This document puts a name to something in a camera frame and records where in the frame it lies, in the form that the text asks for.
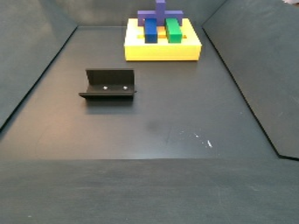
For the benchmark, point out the yellow board base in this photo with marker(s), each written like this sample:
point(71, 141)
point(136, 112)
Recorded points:
point(160, 51)

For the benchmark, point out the green long block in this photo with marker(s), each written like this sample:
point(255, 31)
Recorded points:
point(172, 30)

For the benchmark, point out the blue long block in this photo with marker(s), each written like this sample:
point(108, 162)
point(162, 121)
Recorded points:
point(150, 31)

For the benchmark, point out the purple cross-shaped block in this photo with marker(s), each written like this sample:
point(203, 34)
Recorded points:
point(159, 13)

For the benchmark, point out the black bracket holder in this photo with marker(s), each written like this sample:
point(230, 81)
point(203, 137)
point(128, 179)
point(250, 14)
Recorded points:
point(110, 83)

